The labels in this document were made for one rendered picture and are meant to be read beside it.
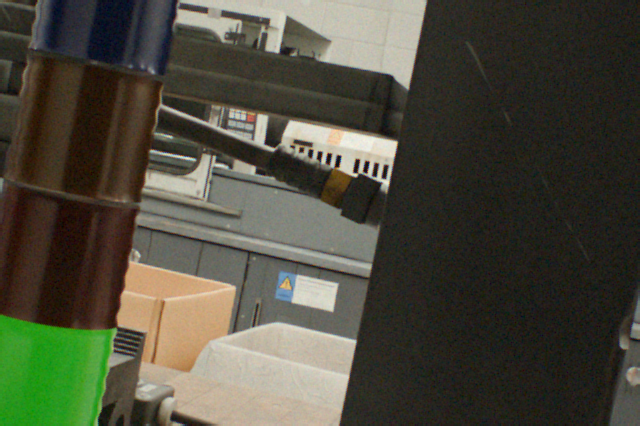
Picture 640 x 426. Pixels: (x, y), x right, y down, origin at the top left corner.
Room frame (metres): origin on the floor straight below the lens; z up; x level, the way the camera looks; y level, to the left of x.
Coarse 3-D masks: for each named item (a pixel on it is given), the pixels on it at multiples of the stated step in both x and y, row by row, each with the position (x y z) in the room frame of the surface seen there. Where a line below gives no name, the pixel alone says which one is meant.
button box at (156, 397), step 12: (144, 384) 0.97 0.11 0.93; (156, 384) 0.98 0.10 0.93; (168, 384) 0.98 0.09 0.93; (144, 396) 0.93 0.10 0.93; (156, 396) 0.94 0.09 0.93; (168, 396) 0.97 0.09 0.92; (132, 408) 0.93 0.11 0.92; (144, 408) 0.92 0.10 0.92; (156, 408) 0.94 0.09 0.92; (168, 408) 0.95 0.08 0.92; (132, 420) 0.93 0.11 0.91; (144, 420) 0.93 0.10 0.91; (156, 420) 0.95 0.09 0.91; (168, 420) 0.95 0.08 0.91; (180, 420) 0.95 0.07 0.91; (192, 420) 0.95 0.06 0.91; (204, 420) 0.95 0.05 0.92
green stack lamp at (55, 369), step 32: (0, 320) 0.32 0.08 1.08; (0, 352) 0.32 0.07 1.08; (32, 352) 0.31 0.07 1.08; (64, 352) 0.32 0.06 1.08; (96, 352) 0.32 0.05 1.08; (0, 384) 0.31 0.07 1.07; (32, 384) 0.31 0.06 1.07; (64, 384) 0.32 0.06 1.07; (96, 384) 0.33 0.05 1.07; (0, 416) 0.31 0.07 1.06; (32, 416) 0.31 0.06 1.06; (64, 416) 0.32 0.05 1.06; (96, 416) 0.33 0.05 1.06
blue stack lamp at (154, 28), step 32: (64, 0) 0.32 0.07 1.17; (96, 0) 0.31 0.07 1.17; (128, 0) 0.32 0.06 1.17; (160, 0) 0.32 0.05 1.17; (32, 32) 0.33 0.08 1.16; (64, 32) 0.32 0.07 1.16; (96, 32) 0.31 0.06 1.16; (128, 32) 0.32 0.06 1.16; (160, 32) 0.32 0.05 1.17; (96, 64) 0.34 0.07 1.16; (128, 64) 0.32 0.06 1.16; (160, 64) 0.33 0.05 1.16
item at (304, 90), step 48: (0, 0) 0.56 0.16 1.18; (0, 48) 0.56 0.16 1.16; (192, 48) 0.55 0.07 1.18; (240, 48) 0.54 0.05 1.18; (0, 96) 0.53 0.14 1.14; (192, 96) 0.55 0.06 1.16; (240, 96) 0.54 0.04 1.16; (288, 96) 0.54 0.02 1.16; (336, 96) 0.53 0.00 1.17; (384, 96) 0.53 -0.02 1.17; (0, 144) 0.52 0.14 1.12; (0, 192) 0.55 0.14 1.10
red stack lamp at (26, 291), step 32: (32, 192) 0.32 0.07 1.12; (0, 224) 0.32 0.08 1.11; (32, 224) 0.32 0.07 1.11; (64, 224) 0.31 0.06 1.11; (96, 224) 0.32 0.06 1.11; (128, 224) 0.33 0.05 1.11; (0, 256) 0.32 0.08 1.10; (32, 256) 0.31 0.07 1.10; (64, 256) 0.31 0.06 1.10; (96, 256) 0.32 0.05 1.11; (128, 256) 0.33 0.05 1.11; (0, 288) 0.32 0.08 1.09; (32, 288) 0.31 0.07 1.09; (64, 288) 0.32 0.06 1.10; (96, 288) 0.32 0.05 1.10; (32, 320) 0.31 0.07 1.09; (64, 320) 0.32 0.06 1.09; (96, 320) 0.32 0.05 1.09
